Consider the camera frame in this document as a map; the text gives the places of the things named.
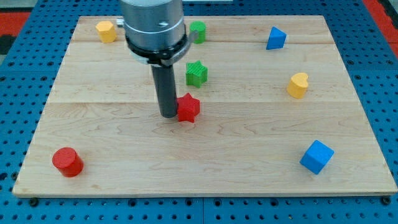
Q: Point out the green cylinder block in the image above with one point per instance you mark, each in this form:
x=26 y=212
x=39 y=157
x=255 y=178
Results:
x=198 y=27

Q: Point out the yellow hexagon block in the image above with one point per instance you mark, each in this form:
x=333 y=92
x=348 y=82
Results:
x=106 y=31

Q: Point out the yellow heart block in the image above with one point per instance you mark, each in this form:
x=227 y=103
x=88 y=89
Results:
x=298 y=85

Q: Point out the blue cube block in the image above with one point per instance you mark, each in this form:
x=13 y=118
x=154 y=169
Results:
x=316 y=157

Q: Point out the red cylinder block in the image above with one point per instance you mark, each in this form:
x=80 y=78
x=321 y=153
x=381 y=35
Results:
x=67 y=161

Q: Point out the blue triangle block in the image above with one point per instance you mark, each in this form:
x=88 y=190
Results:
x=276 y=39

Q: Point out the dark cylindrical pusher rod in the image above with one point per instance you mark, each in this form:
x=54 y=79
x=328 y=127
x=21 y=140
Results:
x=164 y=81

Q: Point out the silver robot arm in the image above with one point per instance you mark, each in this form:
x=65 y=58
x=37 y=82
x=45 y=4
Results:
x=155 y=30

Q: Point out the green star block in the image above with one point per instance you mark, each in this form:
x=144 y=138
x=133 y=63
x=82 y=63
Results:
x=196 y=74

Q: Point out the wooden board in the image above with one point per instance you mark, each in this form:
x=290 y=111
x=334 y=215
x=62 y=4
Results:
x=247 y=141

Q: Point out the red star block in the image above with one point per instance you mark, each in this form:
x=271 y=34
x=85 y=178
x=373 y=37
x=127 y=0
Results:
x=188 y=108

